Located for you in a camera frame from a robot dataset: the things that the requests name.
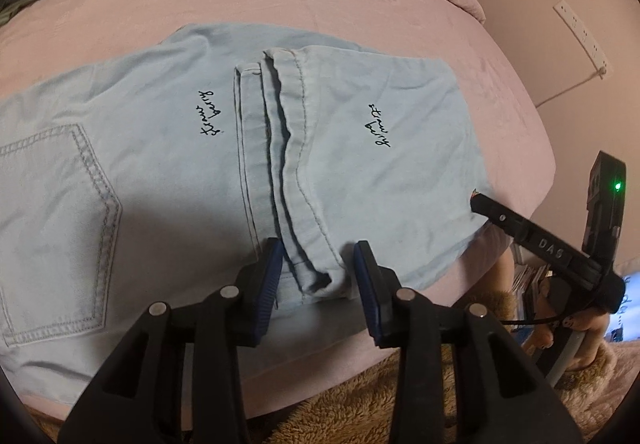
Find person's right hand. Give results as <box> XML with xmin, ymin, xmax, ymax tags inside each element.
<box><xmin>530</xmin><ymin>307</ymin><xmax>610</xmax><ymax>365</ymax></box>

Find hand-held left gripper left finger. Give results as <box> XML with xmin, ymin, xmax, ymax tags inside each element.
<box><xmin>57</xmin><ymin>237</ymin><xmax>287</xmax><ymax>444</ymax></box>

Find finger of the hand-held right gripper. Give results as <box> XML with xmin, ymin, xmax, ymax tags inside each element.
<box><xmin>470</xmin><ymin>191</ymin><xmax>608</xmax><ymax>286</ymax></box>

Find white power strip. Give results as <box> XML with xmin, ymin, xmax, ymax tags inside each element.
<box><xmin>554</xmin><ymin>0</ymin><xmax>608</xmax><ymax>78</ymax></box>

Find stack of books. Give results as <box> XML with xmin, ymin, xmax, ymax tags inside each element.
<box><xmin>510</xmin><ymin>244</ymin><xmax>548</xmax><ymax>320</ymax></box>

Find grey hose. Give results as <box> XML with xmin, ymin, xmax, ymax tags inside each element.
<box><xmin>545</xmin><ymin>331</ymin><xmax>587</xmax><ymax>387</ymax></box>

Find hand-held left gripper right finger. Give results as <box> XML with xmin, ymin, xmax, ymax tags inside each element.
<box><xmin>352</xmin><ymin>240</ymin><xmax>585</xmax><ymax>444</ymax></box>

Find brown fuzzy robe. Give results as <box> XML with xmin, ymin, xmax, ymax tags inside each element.
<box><xmin>247</xmin><ymin>291</ymin><xmax>640</xmax><ymax>444</ymax></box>

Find light blue embroidered pants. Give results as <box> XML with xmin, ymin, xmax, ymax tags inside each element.
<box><xmin>0</xmin><ymin>23</ymin><xmax>493</xmax><ymax>392</ymax></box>

